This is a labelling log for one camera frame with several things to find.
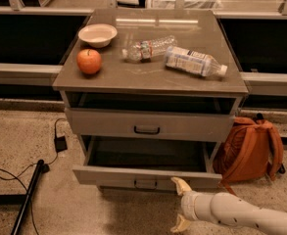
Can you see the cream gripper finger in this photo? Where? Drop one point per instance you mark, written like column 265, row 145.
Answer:
column 181, row 224
column 181, row 185

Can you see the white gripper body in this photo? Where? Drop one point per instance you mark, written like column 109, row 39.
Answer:
column 189, row 206

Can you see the grey drawer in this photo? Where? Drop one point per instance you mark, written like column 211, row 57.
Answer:
column 145, row 164
column 135, row 124

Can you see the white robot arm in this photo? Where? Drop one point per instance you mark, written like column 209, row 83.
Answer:
column 225, row 209

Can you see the grey drawer cabinet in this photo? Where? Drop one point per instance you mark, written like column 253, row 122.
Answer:
column 150, row 86

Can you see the orange backpack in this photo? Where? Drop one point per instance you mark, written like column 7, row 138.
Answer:
column 252, row 149

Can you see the white labelled plastic bottle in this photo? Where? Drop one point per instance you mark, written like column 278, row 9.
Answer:
column 193, row 62

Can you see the clear crushed water bottle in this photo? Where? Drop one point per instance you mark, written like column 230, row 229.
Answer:
column 147, row 49

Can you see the red apple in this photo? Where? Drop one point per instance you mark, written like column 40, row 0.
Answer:
column 89, row 61

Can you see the black metal stand leg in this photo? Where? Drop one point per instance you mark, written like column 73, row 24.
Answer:
column 24, row 201

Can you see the white bowl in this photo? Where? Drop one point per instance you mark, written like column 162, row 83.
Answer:
column 98, row 35

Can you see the black power adapter with cable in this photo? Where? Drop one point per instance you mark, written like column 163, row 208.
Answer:
column 60, row 145

